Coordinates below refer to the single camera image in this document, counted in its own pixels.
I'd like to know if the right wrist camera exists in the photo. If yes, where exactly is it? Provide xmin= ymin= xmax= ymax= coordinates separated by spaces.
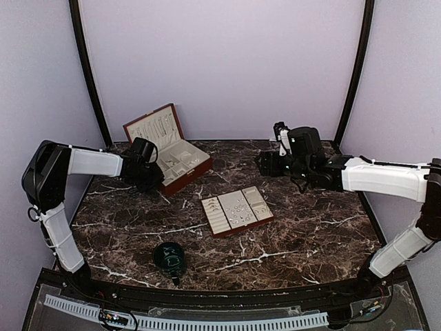
xmin=273 ymin=121 xmax=291 ymax=157

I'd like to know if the left black frame post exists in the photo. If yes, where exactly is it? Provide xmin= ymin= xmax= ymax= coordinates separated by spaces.
xmin=68 ymin=0 xmax=113 ymax=148

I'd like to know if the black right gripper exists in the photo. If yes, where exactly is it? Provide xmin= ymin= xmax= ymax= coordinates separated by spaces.
xmin=256 ymin=150 xmax=313 ymax=182

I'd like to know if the right black frame post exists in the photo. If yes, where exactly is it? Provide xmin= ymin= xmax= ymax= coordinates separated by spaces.
xmin=334 ymin=0 xmax=375 ymax=150

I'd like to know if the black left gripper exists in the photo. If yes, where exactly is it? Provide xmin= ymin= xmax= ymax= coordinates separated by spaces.
xmin=130 ymin=161 xmax=163 ymax=192

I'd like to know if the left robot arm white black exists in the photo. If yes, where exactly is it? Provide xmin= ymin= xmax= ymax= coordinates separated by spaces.
xmin=21 ymin=138 xmax=164 ymax=301

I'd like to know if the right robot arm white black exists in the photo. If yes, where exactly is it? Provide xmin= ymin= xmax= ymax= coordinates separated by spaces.
xmin=255 ymin=122 xmax=440 ymax=299

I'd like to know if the white slotted cable duct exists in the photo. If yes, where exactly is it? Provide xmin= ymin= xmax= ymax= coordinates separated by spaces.
xmin=43 ymin=294 xmax=329 ymax=330

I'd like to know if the black frame post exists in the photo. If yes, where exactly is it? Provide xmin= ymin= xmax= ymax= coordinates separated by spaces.
xmin=334 ymin=0 xmax=375 ymax=150
xmin=68 ymin=0 xmax=113 ymax=148

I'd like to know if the red jewelry box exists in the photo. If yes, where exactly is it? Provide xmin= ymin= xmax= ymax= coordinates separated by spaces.
xmin=123 ymin=103 xmax=213 ymax=197

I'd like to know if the dark green glass mug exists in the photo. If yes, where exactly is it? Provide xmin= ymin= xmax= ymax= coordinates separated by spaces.
xmin=152 ymin=241 xmax=186 ymax=286

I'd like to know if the red jewelry tray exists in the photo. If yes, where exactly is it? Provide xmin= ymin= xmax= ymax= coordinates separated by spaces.
xmin=201 ymin=186 xmax=274 ymax=238

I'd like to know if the black front rail base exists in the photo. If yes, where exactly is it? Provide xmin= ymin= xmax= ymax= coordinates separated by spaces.
xmin=29 ymin=267 xmax=418 ymax=316

